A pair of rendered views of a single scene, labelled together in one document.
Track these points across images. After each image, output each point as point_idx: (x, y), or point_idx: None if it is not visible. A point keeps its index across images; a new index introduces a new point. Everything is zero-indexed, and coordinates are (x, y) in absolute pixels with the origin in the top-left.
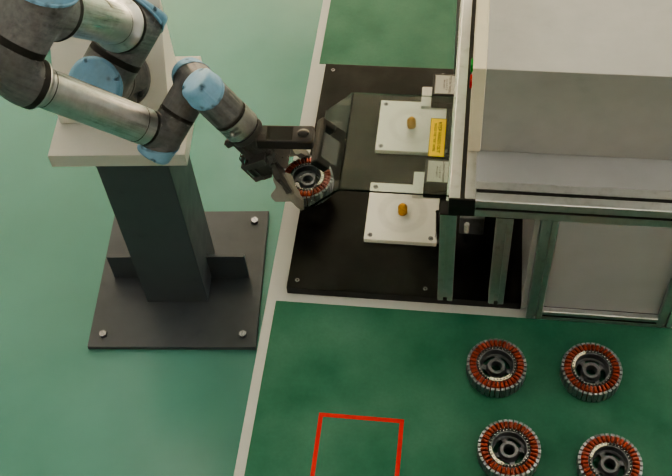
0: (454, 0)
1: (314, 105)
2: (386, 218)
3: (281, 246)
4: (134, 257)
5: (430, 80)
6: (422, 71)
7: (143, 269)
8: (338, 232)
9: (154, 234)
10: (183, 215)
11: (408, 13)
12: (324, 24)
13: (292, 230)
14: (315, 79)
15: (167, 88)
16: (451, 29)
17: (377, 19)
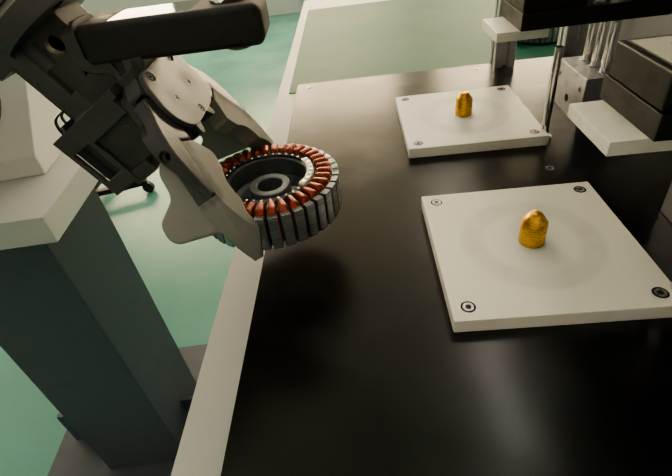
0: (449, 32)
1: (285, 129)
2: (495, 259)
3: (210, 379)
4: (69, 417)
5: (461, 75)
6: (444, 70)
7: (88, 431)
8: (370, 315)
9: (83, 381)
10: (115, 346)
11: (397, 46)
12: (292, 67)
13: (243, 330)
14: (284, 107)
15: (31, 121)
16: (459, 47)
17: (359, 54)
